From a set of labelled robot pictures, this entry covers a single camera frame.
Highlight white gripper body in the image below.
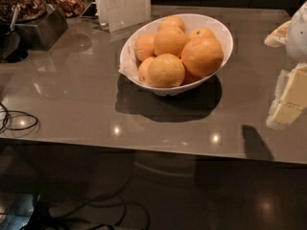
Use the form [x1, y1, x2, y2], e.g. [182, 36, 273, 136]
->
[285, 1, 307, 62]

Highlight black cables on floor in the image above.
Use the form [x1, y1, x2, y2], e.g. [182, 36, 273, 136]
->
[22, 163, 152, 230]

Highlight glass jar of nuts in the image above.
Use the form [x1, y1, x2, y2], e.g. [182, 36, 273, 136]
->
[0, 0, 46, 22]

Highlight bottom orange under pile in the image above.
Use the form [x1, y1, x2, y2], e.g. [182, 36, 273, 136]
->
[182, 70, 201, 85]

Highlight metal square container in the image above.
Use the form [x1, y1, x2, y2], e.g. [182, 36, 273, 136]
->
[15, 4, 68, 51]

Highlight dried snack pile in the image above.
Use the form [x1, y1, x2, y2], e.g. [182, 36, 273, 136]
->
[48, 0, 84, 18]

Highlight black cup with spoon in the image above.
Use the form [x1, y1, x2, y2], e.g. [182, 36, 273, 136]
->
[1, 5, 28, 63]

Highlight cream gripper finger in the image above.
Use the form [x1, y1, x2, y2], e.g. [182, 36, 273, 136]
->
[264, 21, 291, 47]
[266, 63, 307, 129]

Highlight centre top orange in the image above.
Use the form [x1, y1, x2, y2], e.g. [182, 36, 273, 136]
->
[153, 26, 187, 58]

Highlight front left small orange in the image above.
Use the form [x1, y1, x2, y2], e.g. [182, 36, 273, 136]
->
[138, 57, 154, 84]

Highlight clear acrylic sign holder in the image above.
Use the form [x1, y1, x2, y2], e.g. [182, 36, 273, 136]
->
[95, 0, 151, 33]

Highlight black cable on table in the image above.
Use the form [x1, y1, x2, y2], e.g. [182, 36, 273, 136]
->
[0, 102, 39, 134]

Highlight white oval bowl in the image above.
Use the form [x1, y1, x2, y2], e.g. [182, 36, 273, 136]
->
[119, 13, 233, 96]

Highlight large orange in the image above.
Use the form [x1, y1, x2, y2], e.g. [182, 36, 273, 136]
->
[181, 37, 224, 78]

